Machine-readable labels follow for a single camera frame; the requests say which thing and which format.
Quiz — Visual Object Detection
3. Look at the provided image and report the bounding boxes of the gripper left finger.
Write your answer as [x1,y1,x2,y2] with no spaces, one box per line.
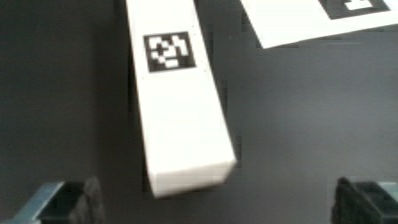
[7,177,107,224]

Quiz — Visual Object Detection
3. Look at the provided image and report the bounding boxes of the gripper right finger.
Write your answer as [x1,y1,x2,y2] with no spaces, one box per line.
[333,177,398,224]

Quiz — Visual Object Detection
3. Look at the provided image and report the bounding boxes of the white desk leg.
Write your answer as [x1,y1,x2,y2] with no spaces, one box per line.
[126,0,237,198]

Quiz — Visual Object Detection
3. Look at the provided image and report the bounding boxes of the white marker tag plate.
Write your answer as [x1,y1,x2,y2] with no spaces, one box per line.
[240,0,398,48]

